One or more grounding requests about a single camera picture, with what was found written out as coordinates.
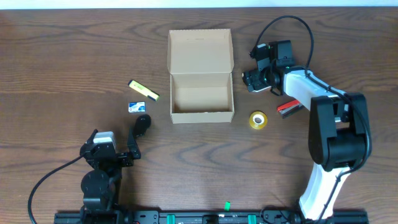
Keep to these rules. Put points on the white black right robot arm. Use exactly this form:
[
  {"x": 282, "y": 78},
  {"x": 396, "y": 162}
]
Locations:
[{"x": 339, "y": 138}]

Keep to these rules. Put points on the black round tape dispenser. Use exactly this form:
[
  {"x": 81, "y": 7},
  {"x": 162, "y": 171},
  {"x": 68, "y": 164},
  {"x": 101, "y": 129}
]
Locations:
[{"x": 142, "y": 124}]

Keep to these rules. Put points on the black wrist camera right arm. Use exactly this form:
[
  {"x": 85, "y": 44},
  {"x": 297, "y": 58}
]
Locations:
[{"x": 280, "y": 51}]

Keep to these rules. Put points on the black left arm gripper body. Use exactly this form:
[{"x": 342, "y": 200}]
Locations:
[{"x": 116, "y": 156}]

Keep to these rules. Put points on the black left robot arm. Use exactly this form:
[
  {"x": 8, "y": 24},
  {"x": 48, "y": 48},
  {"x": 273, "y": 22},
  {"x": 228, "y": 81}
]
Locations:
[{"x": 101, "y": 186}]

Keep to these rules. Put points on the brown cardboard box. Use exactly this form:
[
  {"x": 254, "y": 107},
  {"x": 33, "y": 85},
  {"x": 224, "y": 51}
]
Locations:
[{"x": 200, "y": 63}]

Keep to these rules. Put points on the yellow highlighter marker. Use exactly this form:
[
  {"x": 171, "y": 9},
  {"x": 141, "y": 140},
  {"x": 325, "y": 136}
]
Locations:
[{"x": 143, "y": 90}]

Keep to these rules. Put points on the black mounting rail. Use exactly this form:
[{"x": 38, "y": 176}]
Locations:
[{"x": 252, "y": 217}]

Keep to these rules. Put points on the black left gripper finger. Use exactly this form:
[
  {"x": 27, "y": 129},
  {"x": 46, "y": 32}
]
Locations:
[
  {"x": 132, "y": 145},
  {"x": 89, "y": 141}
]

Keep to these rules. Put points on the white blue staples box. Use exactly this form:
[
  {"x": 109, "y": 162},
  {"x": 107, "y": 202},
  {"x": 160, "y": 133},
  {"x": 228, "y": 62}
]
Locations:
[{"x": 137, "y": 107}]

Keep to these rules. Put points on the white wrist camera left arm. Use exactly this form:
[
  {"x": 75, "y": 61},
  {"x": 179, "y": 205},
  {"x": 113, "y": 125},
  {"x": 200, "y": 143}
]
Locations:
[{"x": 104, "y": 138}]

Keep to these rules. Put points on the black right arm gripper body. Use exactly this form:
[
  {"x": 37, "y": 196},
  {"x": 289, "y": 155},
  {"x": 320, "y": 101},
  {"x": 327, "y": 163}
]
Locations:
[{"x": 254, "y": 78}]

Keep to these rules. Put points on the yellow tape roll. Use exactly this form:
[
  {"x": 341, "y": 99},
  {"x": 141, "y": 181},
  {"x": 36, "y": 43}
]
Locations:
[{"x": 258, "y": 120}]

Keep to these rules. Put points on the red black stapler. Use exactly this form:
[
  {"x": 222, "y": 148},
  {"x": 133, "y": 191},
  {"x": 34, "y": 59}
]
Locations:
[{"x": 289, "y": 108}]

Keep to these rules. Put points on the green small clip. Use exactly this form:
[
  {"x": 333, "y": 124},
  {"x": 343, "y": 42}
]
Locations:
[{"x": 227, "y": 206}]

